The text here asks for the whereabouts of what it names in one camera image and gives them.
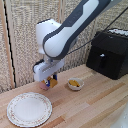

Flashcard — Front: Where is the black box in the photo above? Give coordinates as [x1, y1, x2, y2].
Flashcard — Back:
[85, 28, 128, 81]

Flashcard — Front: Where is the small white bowl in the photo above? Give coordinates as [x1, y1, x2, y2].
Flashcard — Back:
[67, 77, 85, 91]

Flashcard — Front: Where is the yellow food in bowl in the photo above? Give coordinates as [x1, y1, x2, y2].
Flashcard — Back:
[68, 79, 81, 88]

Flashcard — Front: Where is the black cable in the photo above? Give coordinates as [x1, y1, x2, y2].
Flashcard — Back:
[65, 27, 128, 58]

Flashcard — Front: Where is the white floral rim plate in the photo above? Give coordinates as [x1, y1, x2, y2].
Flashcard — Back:
[6, 91, 53, 128]

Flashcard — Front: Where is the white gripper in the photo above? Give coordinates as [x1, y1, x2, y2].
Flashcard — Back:
[32, 57, 66, 89]

